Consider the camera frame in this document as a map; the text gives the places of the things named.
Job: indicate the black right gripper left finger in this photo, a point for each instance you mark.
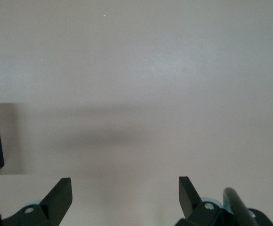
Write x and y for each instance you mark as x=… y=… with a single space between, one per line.
x=53 y=204

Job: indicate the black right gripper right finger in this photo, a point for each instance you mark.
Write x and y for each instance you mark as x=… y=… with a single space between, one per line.
x=190 y=207

